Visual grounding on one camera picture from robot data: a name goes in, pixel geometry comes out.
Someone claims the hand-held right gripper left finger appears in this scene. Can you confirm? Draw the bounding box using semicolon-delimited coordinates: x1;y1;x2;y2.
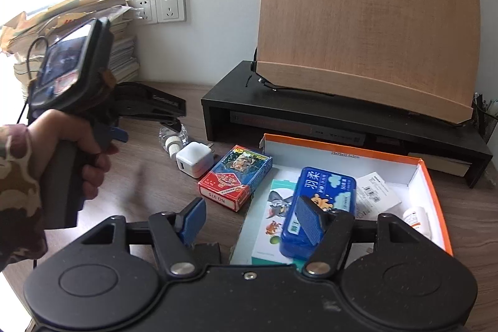
83;198;207;277

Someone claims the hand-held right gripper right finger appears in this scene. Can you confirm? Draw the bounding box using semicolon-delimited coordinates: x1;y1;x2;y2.
298;198;413;277

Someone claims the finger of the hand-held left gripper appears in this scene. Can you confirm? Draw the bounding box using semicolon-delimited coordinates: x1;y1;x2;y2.
113;82;187;123

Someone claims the blue cartoon tin case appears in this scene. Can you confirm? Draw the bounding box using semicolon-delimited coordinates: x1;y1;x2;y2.
279;166;359;259

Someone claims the orange cardboard box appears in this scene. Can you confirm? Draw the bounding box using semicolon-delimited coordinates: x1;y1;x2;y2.
229;133;454;267

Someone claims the small white bottle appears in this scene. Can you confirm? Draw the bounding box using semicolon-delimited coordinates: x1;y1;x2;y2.
402;208;432;239

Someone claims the person's left forearm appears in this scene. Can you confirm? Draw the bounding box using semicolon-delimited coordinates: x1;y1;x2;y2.
0;124;48;271

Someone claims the person's left hand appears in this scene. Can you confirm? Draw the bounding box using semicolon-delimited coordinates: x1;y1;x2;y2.
25;108;120;203

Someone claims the stack of worn books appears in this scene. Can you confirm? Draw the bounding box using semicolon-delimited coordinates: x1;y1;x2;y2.
0;0;141;93

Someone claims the black plug charger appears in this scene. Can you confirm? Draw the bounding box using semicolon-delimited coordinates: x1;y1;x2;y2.
192;242;222;267

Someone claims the clear glass bottle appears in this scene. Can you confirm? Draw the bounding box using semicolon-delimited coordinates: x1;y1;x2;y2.
159;122;190;160

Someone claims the teal cartoon bandage box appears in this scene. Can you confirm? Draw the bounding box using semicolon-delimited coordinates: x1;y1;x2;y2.
251;180;308;266

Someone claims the red playing card box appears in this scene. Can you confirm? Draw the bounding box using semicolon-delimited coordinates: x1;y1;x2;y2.
198;144;273;213

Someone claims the white cube charger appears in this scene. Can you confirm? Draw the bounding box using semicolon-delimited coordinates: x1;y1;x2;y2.
176;141;214;179

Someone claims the small white carton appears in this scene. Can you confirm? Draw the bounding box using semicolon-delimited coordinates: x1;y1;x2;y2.
356;172;403;220

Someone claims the black desk riser shelf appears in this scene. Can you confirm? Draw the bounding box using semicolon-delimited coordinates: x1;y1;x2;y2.
201;60;494;188

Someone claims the cream thick book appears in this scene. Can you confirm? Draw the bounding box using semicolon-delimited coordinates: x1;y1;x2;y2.
408;152;467;178

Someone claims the black mesh pen holder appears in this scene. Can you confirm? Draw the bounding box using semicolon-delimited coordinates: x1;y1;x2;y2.
472;93;498;144

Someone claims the wooden book stand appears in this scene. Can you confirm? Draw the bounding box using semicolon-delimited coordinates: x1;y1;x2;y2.
255;0;482;127

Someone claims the black cable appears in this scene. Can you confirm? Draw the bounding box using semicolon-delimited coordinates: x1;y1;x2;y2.
17;37;49;124

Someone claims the white wall socket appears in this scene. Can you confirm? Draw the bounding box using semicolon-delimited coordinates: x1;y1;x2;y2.
156;0;186;23
130;0;158;25

